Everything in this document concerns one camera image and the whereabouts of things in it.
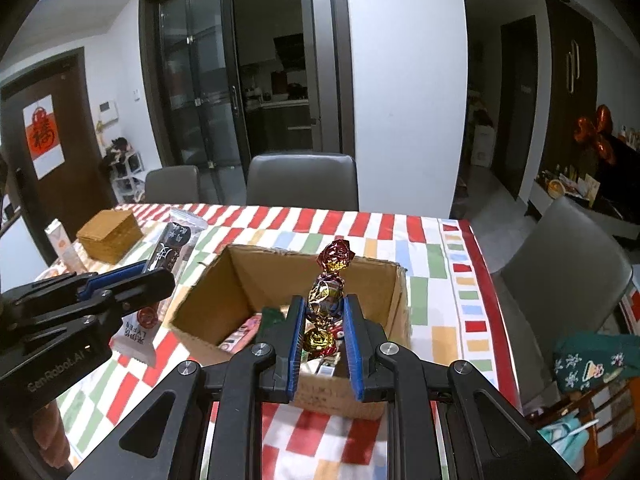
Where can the person's left hand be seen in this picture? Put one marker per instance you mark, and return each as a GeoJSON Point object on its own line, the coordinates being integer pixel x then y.
{"type": "Point", "coordinates": [47, 432]}

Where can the grey chair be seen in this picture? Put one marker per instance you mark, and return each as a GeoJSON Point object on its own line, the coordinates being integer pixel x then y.
{"type": "Point", "coordinates": [560, 265]}
{"type": "Point", "coordinates": [300, 180]}
{"type": "Point", "coordinates": [172, 185]}

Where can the pink ice cream snack packet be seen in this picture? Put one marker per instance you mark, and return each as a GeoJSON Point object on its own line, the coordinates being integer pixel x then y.
{"type": "Point", "coordinates": [242, 332]}

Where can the green snowflake knit cloth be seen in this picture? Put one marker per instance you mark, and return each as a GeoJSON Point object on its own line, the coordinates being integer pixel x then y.
{"type": "Point", "coordinates": [595, 360]}

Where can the cardboard box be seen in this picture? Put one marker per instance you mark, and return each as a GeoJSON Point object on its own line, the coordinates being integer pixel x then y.
{"type": "Point", "coordinates": [225, 300]}

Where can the black range hood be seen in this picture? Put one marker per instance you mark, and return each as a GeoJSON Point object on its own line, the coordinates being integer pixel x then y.
{"type": "Point", "coordinates": [290, 52]}

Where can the woven wicker box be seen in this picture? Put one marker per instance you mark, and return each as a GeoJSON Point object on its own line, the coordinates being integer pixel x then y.
{"type": "Point", "coordinates": [110, 235]}

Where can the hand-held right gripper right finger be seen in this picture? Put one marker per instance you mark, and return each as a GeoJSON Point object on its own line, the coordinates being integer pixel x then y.
{"type": "Point", "coordinates": [352, 350]}

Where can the black snack packet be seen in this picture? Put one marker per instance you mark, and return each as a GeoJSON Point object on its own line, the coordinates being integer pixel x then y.
{"type": "Point", "coordinates": [172, 247]}

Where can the brown entrance door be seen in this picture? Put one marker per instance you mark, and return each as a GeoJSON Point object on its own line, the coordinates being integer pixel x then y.
{"type": "Point", "coordinates": [75, 110]}

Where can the white wall intercom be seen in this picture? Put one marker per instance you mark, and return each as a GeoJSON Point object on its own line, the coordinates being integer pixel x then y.
{"type": "Point", "coordinates": [107, 112]}

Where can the glass sliding door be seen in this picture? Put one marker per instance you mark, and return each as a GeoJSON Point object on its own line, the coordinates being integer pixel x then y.
{"type": "Point", "coordinates": [195, 85]}

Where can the dark wardrobe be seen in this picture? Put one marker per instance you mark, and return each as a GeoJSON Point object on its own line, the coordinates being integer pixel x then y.
{"type": "Point", "coordinates": [570, 75]}

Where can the white shelf rack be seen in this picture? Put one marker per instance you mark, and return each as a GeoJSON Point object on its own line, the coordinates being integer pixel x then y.
{"type": "Point", "coordinates": [125, 180]}

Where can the white snack packet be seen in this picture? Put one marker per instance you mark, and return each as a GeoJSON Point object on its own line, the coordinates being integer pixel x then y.
{"type": "Point", "coordinates": [137, 340]}

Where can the orange white carton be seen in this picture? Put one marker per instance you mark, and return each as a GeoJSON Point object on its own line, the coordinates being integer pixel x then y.
{"type": "Point", "coordinates": [62, 247]}

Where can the grey refrigerator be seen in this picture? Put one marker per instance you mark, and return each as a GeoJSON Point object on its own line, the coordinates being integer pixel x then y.
{"type": "Point", "coordinates": [325, 60]}

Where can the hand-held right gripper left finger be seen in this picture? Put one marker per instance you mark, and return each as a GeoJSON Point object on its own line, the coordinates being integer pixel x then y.
{"type": "Point", "coordinates": [295, 350]}

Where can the white low cabinet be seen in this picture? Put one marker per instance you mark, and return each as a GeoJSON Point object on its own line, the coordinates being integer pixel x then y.
{"type": "Point", "coordinates": [542, 205]}

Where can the pale blue cloth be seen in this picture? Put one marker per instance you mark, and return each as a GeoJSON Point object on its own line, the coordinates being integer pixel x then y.
{"type": "Point", "coordinates": [555, 434]}

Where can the red paper door poster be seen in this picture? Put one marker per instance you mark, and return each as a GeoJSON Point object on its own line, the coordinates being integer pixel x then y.
{"type": "Point", "coordinates": [44, 135]}

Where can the dark plush toy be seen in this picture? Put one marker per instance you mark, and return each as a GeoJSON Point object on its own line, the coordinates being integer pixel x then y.
{"type": "Point", "coordinates": [117, 149]}

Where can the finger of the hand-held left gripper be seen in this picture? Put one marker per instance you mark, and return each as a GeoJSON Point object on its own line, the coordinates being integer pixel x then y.
{"type": "Point", "coordinates": [115, 275]}
{"type": "Point", "coordinates": [145, 287]}

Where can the wooden chair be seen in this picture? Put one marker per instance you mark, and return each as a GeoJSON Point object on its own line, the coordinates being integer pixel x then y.
{"type": "Point", "coordinates": [590, 410]}

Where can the dark interior door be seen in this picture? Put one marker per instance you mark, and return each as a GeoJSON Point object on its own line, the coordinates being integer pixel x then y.
{"type": "Point", "coordinates": [520, 110]}

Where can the red foil balloon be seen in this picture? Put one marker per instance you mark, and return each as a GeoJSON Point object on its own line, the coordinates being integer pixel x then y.
{"type": "Point", "coordinates": [597, 130]}

